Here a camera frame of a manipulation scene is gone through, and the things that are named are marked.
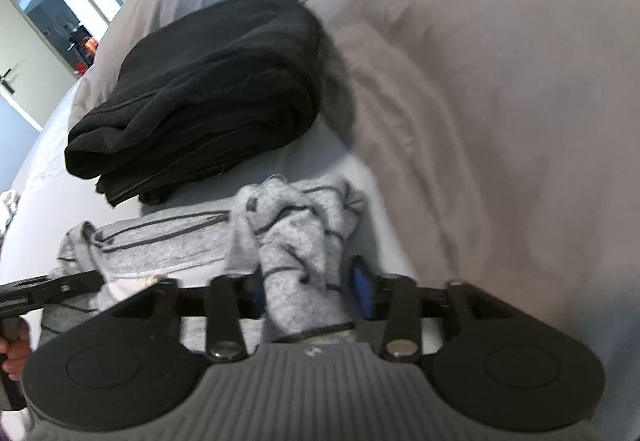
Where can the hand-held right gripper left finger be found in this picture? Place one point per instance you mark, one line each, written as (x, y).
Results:
(257, 298)

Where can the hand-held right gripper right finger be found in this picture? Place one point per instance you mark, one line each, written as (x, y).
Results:
(361, 293)

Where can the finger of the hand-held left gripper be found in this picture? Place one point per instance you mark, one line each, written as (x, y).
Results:
(50, 288)

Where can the grey striped bow-print garment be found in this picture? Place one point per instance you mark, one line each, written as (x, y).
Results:
(300, 241)

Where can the person's left hand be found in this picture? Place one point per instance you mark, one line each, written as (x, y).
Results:
(12, 356)

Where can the grey bed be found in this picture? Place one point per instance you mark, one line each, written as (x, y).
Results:
(40, 171)

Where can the black folded garment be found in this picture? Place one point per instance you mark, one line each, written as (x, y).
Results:
(200, 86)

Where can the open doorway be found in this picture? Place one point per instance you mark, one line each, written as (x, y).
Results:
(55, 21)

